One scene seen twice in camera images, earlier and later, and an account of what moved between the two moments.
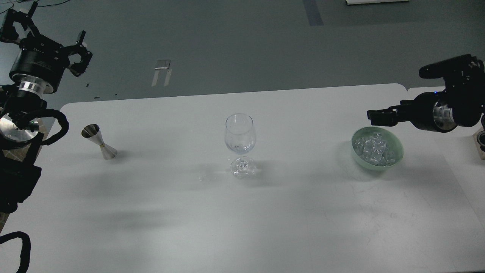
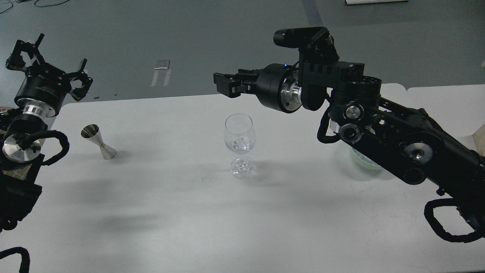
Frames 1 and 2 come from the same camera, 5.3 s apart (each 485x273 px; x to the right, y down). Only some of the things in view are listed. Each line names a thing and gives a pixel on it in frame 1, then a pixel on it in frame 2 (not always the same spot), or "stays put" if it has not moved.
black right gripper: [432, 111] to [278, 85]
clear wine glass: [240, 137] stays put
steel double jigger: [92, 132] stays put
